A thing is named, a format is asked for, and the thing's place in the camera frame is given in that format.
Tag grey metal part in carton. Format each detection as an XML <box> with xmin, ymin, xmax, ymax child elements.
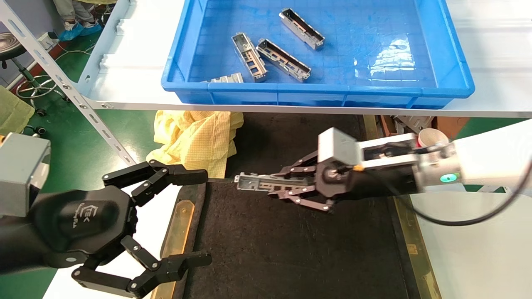
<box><xmin>393</xmin><ymin>115</ymin><xmax>433</xmax><ymax>134</ymax></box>

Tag person in grey trousers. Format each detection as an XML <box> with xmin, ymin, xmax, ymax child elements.
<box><xmin>53</xmin><ymin>0</ymin><xmax>118</xmax><ymax>42</ymax></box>

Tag person in yellow-green gown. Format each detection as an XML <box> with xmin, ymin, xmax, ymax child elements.
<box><xmin>0</xmin><ymin>85</ymin><xmax>36</xmax><ymax>136</ymax></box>

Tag white metal shelf rack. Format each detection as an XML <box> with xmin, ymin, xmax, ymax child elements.
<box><xmin>0</xmin><ymin>0</ymin><xmax>532</xmax><ymax>194</ymax></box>

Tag yellow crumpled garment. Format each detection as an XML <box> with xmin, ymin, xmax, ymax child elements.
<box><xmin>145</xmin><ymin>110</ymin><xmax>245</xmax><ymax>180</ymax></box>

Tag black tray with brass edges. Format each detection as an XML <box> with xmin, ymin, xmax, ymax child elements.
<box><xmin>151</xmin><ymin>179</ymin><xmax>443</xmax><ymax>299</ymax></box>
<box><xmin>224</xmin><ymin>112</ymin><xmax>390</xmax><ymax>186</ymax></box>

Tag blue plastic bin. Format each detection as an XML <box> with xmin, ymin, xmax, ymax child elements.
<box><xmin>161</xmin><ymin>0</ymin><xmax>475</xmax><ymax>110</ymax></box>

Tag grey metal housing part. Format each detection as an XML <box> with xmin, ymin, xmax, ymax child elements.
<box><xmin>279</xmin><ymin>8</ymin><xmax>326</xmax><ymax>51</ymax></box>
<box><xmin>255</xmin><ymin>38</ymin><xmax>313</xmax><ymax>79</ymax></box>
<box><xmin>232</xmin><ymin>32</ymin><xmax>268</xmax><ymax>83</ymax></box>
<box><xmin>234</xmin><ymin>173</ymin><xmax>317</xmax><ymax>193</ymax></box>
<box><xmin>205</xmin><ymin>73</ymin><xmax>245</xmax><ymax>83</ymax></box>

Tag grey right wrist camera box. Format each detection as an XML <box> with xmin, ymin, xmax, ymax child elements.
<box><xmin>318</xmin><ymin>127</ymin><xmax>420</xmax><ymax>169</ymax></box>

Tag thin floor cable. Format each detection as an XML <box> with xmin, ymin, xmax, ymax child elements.
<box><xmin>57</xmin><ymin>41</ymin><xmax>99</xmax><ymax>58</ymax></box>

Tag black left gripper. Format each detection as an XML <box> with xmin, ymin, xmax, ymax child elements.
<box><xmin>31</xmin><ymin>160</ymin><xmax>213</xmax><ymax>299</ymax></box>

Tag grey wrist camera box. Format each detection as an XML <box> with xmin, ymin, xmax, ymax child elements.
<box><xmin>318</xmin><ymin>127</ymin><xmax>420</xmax><ymax>169</ymax></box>
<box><xmin>0</xmin><ymin>133</ymin><xmax>52</xmax><ymax>219</ymax></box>

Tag white power strip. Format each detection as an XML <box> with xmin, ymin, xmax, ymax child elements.
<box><xmin>37</xmin><ymin>32</ymin><xmax>60</xmax><ymax>51</ymax></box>

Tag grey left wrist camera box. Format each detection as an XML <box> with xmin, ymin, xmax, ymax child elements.
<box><xmin>0</xmin><ymin>133</ymin><xmax>52</xmax><ymax>219</ymax></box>

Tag brown cardboard box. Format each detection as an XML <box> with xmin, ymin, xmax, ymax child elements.
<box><xmin>379</xmin><ymin>115</ymin><xmax>469</xmax><ymax>141</ymax></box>

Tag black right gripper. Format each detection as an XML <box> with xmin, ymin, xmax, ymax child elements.
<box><xmin>268</xmin><ymin>150</ymin><xmax>419</xmax><ymax>213</ymax></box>

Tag red and white paper cup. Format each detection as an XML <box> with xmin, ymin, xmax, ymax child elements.
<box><xmin>417</xmin><ymin>128</ymin><xmax>450</xmax><ymax>148</ymax></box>

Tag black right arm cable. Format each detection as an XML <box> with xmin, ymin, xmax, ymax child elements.
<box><xmin>362</xmin><ymin>157</ymin><xmax>532</xmax><ymax>227</ymax></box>

